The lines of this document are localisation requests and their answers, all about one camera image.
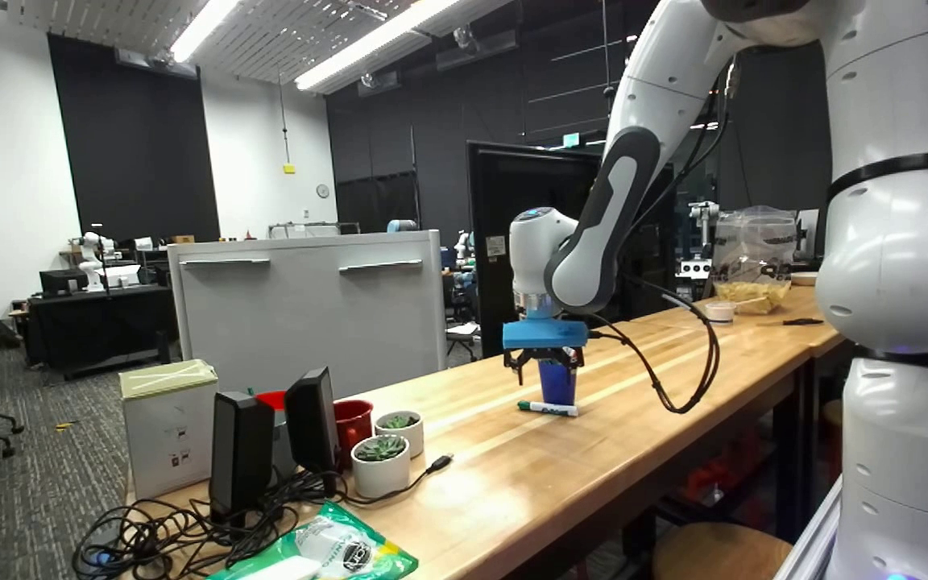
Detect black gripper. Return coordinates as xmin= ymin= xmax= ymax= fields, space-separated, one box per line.
xmin=504 ymin=343 xmax=589 ymax=391

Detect blue plastic cup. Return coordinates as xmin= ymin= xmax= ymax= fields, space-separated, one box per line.
xmin=536 ymin=355 xmax=581 ymax=410

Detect white marker with green cap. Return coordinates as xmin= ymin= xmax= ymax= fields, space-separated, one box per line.
xmin=516 ymin=395 xmax=582 ymax=421

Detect red cup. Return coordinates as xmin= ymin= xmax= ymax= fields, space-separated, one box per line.
xmin=331 ymin=395 xmax=377 ymax=467

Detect white green-rimmed bowls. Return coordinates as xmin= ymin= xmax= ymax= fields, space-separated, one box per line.
xmin=349 ymin=430 xmax=415 ymax=503

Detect clear plastic container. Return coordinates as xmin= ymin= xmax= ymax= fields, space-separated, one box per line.
xmin=713 ymin=203 xmax=801 ymax=282

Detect green wipes packet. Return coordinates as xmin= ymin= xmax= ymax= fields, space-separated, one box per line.
xmin=204 ymin=500 xmax=421 ymax=580

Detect round wooden stool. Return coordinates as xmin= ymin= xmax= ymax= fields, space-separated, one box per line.
xmin=650 ymin=523 xmax=796 ymax=580

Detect ceiling light strip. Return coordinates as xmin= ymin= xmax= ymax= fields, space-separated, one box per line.
xmin=293 ymin=0 xmax=464 ymax=96
xmin=167 ymin=0 xmax=244 ymax=65

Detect white cardboard box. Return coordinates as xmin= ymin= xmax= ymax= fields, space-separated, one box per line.
xmin=116 ymin=358 xmax=223 ymax=503

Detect black desk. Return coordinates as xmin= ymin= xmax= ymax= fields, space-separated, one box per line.
xmin=27 ymin=279 xmax=179 ymax=379

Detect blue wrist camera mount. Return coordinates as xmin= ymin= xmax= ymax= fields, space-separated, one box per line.
xmin=499 ymin=308 xmax=589 ymax=358

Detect black cable with plug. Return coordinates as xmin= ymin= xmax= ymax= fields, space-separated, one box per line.
xmin=337 ymin=454 xmax=455 ymax=508

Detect tangled black cables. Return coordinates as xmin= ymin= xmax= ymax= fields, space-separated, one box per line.
xmin=72 ymin=494 xmax=306 ymax=580

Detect black wall panel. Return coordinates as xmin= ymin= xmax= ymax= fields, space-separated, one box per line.
xmin=46 ymin=29 xmax=223 ymax=247

